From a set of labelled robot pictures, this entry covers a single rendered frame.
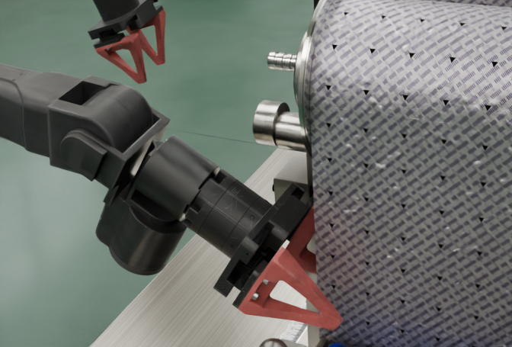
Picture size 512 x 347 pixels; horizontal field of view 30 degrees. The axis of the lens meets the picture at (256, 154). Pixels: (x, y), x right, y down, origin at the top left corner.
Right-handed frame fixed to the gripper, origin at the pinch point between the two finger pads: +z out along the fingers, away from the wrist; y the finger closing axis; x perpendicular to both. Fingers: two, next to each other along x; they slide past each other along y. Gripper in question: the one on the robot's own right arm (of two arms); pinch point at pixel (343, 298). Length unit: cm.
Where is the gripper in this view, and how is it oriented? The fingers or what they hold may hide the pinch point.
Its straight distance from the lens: 80.0
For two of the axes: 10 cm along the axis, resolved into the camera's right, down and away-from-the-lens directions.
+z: 8.1, 5.8, -1.2
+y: -4.3, 4.3, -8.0
